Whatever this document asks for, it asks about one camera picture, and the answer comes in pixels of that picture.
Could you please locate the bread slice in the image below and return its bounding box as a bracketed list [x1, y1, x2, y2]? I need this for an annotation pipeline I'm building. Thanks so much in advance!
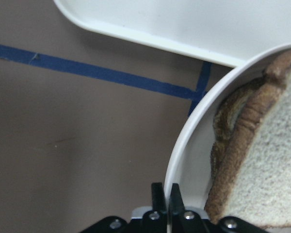
[205, 50, 291, 228]
[210, 77, 265, 179]

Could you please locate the cream bear tray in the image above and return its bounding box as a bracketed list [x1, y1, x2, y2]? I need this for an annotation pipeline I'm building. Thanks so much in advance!
[55, 0, 291, 67]

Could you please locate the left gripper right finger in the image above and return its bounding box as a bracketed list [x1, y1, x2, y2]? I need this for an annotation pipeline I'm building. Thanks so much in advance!
[169, 183, 185, 216]

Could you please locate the cream round plate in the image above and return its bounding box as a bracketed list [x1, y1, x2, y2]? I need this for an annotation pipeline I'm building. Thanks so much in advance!
[164, 44, 291, 233]

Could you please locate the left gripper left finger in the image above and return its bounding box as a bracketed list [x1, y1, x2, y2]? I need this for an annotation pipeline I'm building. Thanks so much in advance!
[151, 183, 167, 214]

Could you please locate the bread slice on plate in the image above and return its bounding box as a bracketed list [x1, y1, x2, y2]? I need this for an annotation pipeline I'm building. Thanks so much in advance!
[210, 77, 265, 179]

